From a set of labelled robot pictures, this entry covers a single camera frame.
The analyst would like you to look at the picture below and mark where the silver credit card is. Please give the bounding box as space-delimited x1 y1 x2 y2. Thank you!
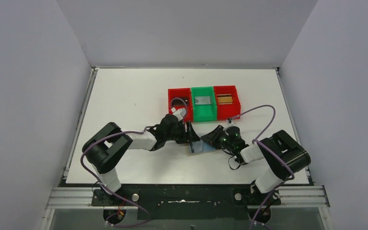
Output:
189 141 204 154
194 96 212 105

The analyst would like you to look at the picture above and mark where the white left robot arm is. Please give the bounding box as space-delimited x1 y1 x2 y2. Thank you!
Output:
80 114 201 205

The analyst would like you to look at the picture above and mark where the right red bin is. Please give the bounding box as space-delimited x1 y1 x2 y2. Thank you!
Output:
213 85 241 120

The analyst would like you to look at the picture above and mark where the aluminium rail frame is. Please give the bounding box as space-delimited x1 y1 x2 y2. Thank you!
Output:
46 185 331 209

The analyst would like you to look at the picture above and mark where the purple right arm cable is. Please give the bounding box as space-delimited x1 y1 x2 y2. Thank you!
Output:
227 104 296 230

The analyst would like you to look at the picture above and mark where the gold credit card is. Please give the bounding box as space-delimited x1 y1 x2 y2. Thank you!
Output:
217 94 233 105

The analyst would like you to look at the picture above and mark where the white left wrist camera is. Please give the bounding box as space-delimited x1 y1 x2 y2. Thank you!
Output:
170 107 187 121

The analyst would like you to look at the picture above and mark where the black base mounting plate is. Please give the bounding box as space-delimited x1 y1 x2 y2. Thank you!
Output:
91 184 281 224

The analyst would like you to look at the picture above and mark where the green middle bin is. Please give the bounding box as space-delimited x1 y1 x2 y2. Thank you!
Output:
191 86 217 122

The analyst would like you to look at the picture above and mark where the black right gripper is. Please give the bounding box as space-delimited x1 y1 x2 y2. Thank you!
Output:
202 125 235 151

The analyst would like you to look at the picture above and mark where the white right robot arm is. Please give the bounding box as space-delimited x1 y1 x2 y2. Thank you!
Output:
200 126 311 205

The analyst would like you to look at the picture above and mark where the black credit card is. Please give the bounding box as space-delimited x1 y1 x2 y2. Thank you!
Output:
170 97 189 107

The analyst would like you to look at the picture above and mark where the beige card holder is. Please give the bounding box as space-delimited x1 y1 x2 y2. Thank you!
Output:
187 140 217 156

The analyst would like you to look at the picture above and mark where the red bin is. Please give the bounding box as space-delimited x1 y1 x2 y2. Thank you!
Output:
168 88 194 122
213 85 241 120

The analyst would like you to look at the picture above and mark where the left red bin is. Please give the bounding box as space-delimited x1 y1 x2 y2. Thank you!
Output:
168 88 194 122

